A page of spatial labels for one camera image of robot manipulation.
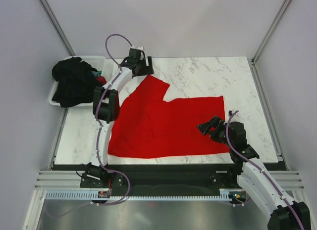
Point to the right aluminium frame post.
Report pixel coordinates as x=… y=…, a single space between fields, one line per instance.
x=273 y=26

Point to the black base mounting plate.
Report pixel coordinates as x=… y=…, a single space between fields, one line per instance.
x=166 y=178

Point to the red cloth in basket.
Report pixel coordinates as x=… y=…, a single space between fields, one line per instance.
x=101 y=80

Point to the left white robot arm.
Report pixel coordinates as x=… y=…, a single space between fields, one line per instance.
x=106 y=105

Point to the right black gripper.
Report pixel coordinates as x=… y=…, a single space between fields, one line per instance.
x=205 y=127

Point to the black t shirt pile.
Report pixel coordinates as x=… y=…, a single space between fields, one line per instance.
x=71 y=84

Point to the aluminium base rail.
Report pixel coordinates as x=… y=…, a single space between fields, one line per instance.
x=69 y=180

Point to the red t shirt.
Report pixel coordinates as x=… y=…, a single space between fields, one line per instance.
x=149 y=127

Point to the aluminium frame post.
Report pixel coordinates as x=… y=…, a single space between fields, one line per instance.
x=56 y=25
x=273 y=26

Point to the white slotted cable duct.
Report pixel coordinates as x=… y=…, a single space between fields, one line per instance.
x=95 y=195

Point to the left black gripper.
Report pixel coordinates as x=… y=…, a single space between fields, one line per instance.
x=148 y=69

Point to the white plastic basket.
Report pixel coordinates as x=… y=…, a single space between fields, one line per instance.
x=81 y=81

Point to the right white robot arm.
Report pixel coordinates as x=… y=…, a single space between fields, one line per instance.
x=280 y=209

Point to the left aluminium frame post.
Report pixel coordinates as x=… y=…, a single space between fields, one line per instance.
x=56 y=25

